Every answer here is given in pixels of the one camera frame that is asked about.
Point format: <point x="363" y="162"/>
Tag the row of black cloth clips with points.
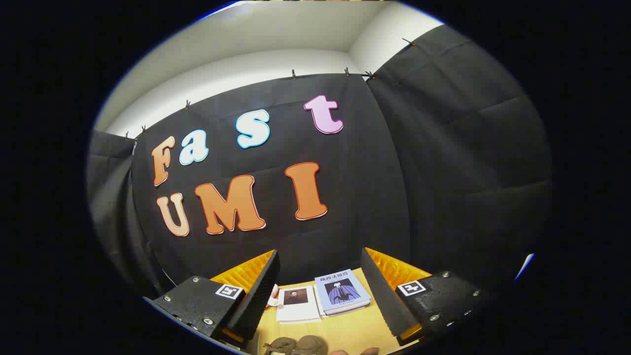
<point x="293" y="74"/>

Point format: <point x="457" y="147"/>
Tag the white book with portrait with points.
<point x="298" y="305"/>

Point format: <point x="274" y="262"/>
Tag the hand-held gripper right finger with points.
<point x="384" y="296"/>

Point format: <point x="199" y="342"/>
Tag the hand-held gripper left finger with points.
<point x="256" y="296"/>

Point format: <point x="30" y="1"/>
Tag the pink and green plush toy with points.
<point x="273" y="296"/>

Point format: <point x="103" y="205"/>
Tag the brown fuzzy shoe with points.
<point x="310" y="343"/>
<point x="281" y="345"/>

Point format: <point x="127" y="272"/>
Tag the black backdrop cloth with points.
<point x="369" y="197"/>

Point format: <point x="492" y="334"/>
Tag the light blue book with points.
<point x="340" y="291"/>

